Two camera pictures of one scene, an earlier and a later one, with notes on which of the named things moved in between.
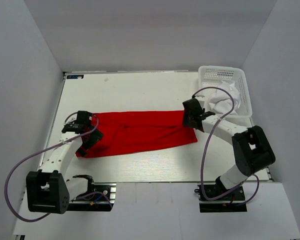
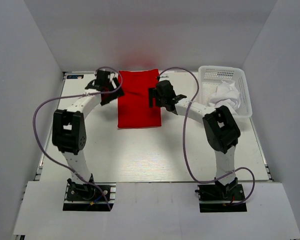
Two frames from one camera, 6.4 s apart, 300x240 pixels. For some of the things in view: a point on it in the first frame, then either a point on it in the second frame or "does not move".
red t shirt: [127, 130] → [133, 110]
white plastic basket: [212, 76] does not move
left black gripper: [96, 135] → [117, 92]
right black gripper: [186, 120] → [153, 93]
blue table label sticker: [75, 76] does not move
